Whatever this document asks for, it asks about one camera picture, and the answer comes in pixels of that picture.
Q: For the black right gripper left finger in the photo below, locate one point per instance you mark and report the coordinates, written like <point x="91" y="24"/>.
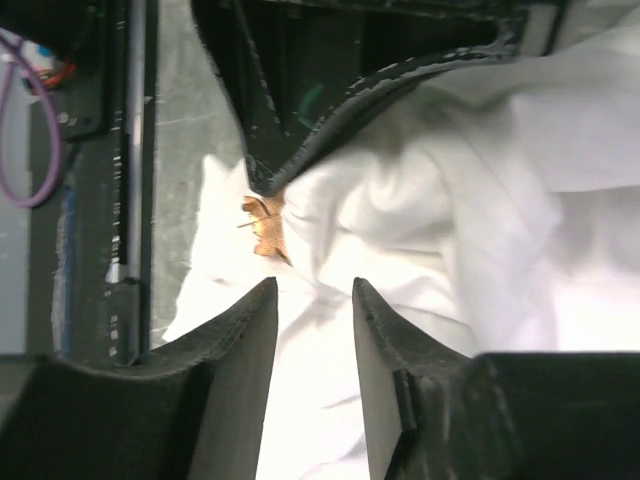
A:
<point x="191" y="409"/>

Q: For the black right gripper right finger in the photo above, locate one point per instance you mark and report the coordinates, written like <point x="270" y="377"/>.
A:
<point x="432" y="413"/>

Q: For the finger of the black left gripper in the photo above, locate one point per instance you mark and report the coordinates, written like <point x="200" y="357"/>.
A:
<point x="227" y="32"/>
<point x="390" y="55"/>

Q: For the white garment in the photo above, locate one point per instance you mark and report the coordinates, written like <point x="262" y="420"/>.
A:
<point x="496" y="207"/>

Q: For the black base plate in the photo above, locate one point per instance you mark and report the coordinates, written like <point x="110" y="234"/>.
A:
<point x="90" y="244"/>

